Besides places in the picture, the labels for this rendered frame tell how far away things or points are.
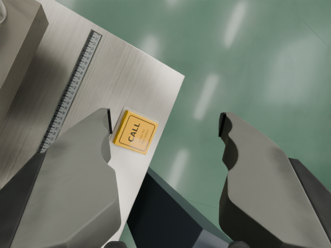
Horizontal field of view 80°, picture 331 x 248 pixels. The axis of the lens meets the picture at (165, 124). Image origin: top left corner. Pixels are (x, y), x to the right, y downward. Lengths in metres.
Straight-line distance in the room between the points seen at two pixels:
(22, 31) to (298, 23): 2.33
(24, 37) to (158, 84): 0.25
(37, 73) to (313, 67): 2.44
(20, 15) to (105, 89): 0.18
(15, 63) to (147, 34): 1.21
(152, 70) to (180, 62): 1.07
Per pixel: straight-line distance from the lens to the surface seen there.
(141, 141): 0.40
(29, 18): 0.29
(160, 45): 1.46
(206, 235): 0.60
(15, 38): 0.29
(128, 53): 0.43
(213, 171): 1.71
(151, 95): 0.43
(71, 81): 0.41
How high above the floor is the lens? 1.30
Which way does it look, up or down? 66 degrees down
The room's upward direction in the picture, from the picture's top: 102 degrees clockwise
